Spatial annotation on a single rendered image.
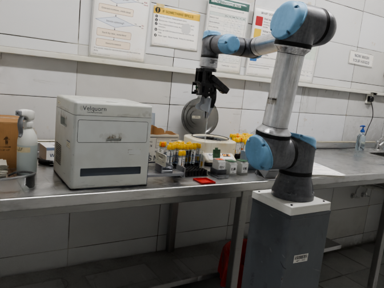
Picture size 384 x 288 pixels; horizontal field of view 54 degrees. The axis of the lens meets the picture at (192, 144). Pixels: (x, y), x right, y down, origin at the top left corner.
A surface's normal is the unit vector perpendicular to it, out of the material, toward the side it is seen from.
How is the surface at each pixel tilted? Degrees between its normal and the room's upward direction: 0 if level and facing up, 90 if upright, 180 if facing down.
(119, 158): 90
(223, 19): 94
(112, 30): 93
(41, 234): 90
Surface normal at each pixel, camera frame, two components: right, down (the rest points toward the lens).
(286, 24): -0.83, -0.13
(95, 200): 0.51, 0.19
